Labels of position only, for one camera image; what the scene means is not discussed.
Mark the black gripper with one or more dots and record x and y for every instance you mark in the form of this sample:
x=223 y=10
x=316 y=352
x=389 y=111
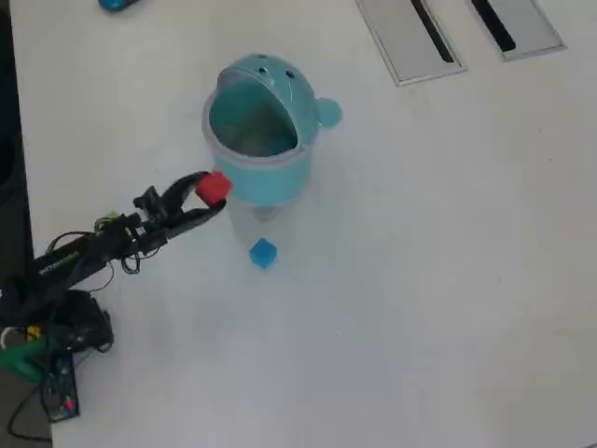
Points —
x=147 y=231

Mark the red lego block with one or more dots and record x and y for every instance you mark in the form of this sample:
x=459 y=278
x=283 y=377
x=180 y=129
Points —
x=213 y=188

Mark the blue lego block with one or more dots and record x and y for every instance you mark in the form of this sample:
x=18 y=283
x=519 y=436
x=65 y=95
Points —
x=262 y=253

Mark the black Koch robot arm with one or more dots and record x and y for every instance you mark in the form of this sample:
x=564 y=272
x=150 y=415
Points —
x=60 y=266

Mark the teal whale-shaped bin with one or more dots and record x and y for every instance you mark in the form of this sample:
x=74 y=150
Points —
x=266 y=179

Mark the yellow connector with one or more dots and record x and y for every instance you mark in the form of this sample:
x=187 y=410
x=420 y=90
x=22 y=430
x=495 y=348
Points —
x=32 y=332

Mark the small blue object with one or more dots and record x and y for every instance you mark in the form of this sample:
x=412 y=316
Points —
x=112 y=4

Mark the blue circuit board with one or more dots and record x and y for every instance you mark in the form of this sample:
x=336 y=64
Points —
x=60 y=389

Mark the green table clamp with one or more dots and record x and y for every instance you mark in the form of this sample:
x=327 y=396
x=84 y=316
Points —
x=21 y=357

